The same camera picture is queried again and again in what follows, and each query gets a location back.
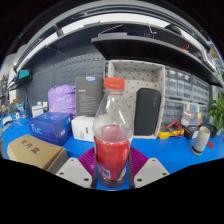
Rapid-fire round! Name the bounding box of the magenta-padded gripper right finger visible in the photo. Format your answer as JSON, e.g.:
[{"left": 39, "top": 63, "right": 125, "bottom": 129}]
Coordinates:
[{"left": 127, "top": 146, "right": 171, "bottom": 190}]

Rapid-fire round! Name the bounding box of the black box with white label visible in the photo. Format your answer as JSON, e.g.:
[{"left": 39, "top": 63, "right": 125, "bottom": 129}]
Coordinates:
[{"left": 183, "top": 124, "right": 200, "bottom": 140}]

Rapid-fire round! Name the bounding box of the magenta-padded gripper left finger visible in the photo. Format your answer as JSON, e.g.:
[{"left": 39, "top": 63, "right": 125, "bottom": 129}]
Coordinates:
[{"left": 55, "top": 147, "right": 99, "bottom": 190}]

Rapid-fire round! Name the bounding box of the clear bottle with red label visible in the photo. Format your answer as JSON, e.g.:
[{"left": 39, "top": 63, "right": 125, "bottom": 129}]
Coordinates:
[{"left": 92, "top": 77, "right": 134, "bottom": 190}]

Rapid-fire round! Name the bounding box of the blue cardboard box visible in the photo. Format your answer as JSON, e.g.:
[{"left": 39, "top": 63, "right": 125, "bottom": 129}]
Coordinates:
[{"left": 28, "top": 111, "right": 74, "bottom": 147}]

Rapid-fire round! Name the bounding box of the yellow multimeter with red leads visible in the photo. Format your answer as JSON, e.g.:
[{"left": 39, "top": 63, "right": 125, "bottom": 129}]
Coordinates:
[{"left": 157, "top": 120, "right": 185, "bottom": 140}]

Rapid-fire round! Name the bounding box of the dark grey pegboard panel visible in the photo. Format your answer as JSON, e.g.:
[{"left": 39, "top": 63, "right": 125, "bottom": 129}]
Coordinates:
[{"left": 24, "top": 44, "right": 109, "bottom": 114}]

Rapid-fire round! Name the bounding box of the purple plastic bag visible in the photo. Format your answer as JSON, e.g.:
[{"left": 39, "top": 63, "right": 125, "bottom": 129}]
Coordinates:
[{"left": 47, "top": 84, "right": 78, "bottom": 117}]

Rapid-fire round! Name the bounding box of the teal wall-mounted bin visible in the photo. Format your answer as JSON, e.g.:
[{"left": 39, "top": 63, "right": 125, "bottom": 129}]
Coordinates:
[{"left": 17, "top": 68, "right": 32, "bottom": 81}]

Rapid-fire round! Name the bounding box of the white and grey mug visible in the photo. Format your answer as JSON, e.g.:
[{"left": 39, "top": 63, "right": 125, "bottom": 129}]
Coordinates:
[{"left": 191, "top": 125, "right": 212, "bottom": 156}]

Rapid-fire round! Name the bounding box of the white dotted tray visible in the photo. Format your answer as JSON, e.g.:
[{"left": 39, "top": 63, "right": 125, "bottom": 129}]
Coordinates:
[{"left": 107, "top": 59, "right": 167, "bottom": 140}]

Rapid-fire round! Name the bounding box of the grey small-parts drawer cabinet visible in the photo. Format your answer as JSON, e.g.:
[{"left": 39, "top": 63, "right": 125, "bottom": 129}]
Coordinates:
[
  {"left": 164, "top": 66, "right": 193, "bottom": 100},
  {"left": 191, "top": 75, "right": 211, "bottom": 105},
  {"left": 161, "top": 98, "right": 184, "bottom": 126}
]

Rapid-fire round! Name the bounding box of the small white box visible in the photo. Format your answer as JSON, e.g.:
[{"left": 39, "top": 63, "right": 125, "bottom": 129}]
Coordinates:
[{"left": 70, "top": 115, "right": 96, "bottom": 143}]

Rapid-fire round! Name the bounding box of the green potted plant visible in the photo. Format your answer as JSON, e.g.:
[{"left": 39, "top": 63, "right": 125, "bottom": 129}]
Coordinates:
[{"left": 208, "top": 93, "right": 224, "bottom": 132}]

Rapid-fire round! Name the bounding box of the dark overhead shelf unit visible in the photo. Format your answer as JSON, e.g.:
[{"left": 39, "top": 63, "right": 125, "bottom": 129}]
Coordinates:
[{"left": 13, "top": 19, "right": 224, "bottom": 88}]

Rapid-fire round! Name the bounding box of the brown cardboard box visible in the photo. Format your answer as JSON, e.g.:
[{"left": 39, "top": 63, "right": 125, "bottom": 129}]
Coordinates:
[{"left": 6, "top": 133, "right": 69, "bottom": 174}]

